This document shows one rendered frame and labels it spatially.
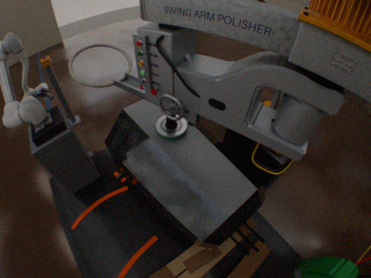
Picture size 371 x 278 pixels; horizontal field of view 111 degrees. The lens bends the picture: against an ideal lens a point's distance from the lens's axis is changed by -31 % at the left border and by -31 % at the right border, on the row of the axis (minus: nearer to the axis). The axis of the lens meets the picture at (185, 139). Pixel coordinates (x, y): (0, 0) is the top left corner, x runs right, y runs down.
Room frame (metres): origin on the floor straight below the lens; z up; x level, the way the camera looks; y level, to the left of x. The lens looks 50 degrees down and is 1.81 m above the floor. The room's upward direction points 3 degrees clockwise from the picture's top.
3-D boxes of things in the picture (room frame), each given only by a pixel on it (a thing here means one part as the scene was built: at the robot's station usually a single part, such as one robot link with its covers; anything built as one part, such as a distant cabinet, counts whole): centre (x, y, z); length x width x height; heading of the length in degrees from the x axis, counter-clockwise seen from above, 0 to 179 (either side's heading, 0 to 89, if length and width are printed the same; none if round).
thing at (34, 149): (0.89, 1.23, 0.40); 0.50 x 0.50 x 0.80; 43
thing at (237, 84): (0.65, -0.23, 1.35); 0.74 x 0.23 x 0.49; 59
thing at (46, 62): (1.77, 1.75, 0.54); 0.20 x 0.20 x 1.09; 39
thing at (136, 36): (0.80, 0.22, 1.41); 0.08 x 0.03 x 0.28; 59
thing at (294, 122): (0.53, -0.47, 1.39); 0.19 x 0.19 x 0.20
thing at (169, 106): (0.70, 0.06, 1.24); 0.15 x 0.10 x 0.15; 59
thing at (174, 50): (0.82, 0.03, 1.36); 0.36 x 0.22 x 0.45; 59
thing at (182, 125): (0.86, 0.10, 0.92); 0.21 x 0.21 x 0.01
